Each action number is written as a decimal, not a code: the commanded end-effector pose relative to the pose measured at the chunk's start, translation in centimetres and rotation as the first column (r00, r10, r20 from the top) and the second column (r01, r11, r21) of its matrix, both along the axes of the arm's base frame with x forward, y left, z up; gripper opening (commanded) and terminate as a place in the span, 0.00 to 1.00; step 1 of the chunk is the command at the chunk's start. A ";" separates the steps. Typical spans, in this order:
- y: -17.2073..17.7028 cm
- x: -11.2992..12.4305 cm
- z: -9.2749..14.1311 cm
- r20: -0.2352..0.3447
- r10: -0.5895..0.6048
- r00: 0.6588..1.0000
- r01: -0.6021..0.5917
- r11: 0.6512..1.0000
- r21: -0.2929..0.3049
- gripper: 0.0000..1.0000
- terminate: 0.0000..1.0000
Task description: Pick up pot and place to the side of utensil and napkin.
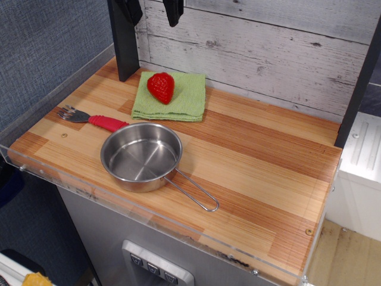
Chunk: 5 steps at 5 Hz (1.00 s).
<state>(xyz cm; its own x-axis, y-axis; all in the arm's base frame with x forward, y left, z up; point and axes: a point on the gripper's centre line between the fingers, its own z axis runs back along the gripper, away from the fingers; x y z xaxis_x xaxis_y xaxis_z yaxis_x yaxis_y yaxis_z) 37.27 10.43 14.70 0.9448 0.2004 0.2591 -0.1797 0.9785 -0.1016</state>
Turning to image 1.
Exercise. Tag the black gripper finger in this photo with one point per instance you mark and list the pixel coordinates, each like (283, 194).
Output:
(174, 10)
(131, 9)

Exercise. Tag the stainless steel pot with handle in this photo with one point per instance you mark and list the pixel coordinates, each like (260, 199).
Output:
(143, 157)

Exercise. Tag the red plastic strawberry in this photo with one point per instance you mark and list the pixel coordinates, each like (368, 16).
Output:
(161, 86)

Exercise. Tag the green folded cloth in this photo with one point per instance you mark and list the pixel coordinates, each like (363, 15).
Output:
(187, 103)

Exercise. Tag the clear acrylic table guard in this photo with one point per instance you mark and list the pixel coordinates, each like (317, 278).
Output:
(245, 209)

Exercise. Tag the silver dispenser button panel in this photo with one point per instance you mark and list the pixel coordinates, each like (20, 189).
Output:
(154, 265)

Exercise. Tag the white cabinet with metal top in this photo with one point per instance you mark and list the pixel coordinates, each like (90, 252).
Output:
(354, 202)

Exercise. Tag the yellow object at corner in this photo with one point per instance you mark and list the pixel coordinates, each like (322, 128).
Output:
(36, 279)

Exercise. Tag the dark grey vertical post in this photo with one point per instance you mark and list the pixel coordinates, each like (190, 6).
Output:
(124, 38)

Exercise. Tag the fork with red handle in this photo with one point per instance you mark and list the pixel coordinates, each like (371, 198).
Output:
(71, 114)

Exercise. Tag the dark right frame post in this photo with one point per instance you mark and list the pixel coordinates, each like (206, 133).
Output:
(360, 89)

